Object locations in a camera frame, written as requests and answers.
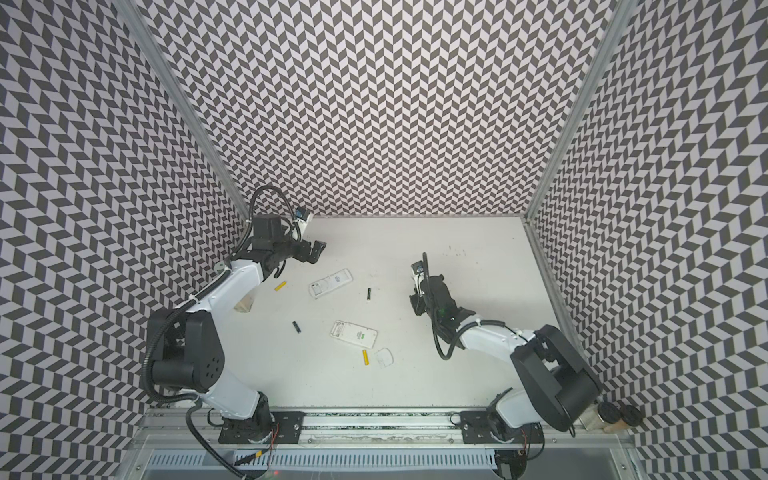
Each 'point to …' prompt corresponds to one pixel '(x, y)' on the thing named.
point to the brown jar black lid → (630, 416)
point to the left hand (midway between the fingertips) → (311, 238)
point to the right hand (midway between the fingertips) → (420, 291)
